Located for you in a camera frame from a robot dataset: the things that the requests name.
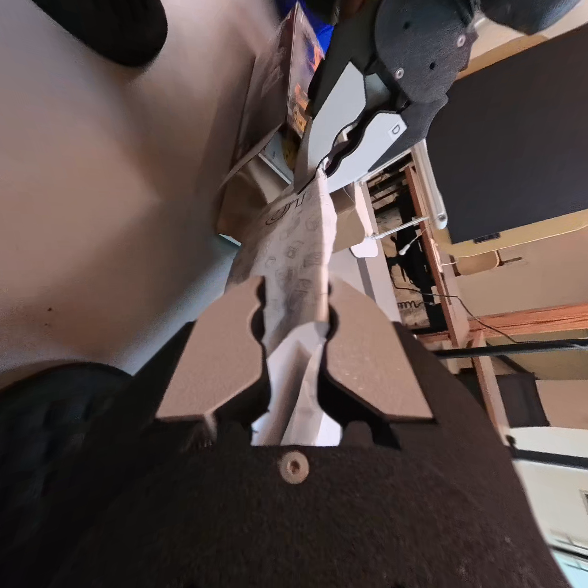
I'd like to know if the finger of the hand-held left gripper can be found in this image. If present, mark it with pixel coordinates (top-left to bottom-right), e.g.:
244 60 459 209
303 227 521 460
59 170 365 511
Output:
304 62 368 177
322 111 409 194

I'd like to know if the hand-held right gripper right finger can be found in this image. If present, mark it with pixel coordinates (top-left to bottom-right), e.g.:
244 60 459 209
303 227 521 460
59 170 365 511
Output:
317 278 435 432

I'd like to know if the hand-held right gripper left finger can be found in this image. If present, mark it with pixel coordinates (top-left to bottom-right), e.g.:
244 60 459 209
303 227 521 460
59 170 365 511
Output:
156 276 272 432

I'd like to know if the black toy car box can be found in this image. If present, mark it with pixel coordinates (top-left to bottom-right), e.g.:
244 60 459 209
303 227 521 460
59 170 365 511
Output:
215 2 368 253

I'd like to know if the white brick-print paper bag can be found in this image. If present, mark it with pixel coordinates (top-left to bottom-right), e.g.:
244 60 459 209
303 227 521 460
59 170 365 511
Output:
227 172 344 447

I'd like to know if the background office desk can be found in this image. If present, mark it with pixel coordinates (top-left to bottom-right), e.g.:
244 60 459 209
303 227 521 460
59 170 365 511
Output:
404 161 588 442

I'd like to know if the white metal book stand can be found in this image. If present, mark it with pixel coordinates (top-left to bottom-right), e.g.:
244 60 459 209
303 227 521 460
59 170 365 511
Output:
349 140 448 258

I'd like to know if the wooden board with dark panel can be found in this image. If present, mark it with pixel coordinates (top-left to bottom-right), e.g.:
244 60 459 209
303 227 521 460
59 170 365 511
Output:
425 23 588 276

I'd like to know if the black mesh armrest pad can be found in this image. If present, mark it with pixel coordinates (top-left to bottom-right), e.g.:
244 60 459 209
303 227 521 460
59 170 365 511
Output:
32 0 168 67
0 363 136 588

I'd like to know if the thin black cable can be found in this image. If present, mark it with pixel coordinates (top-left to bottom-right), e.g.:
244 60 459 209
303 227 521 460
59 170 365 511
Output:
394 285 520 344

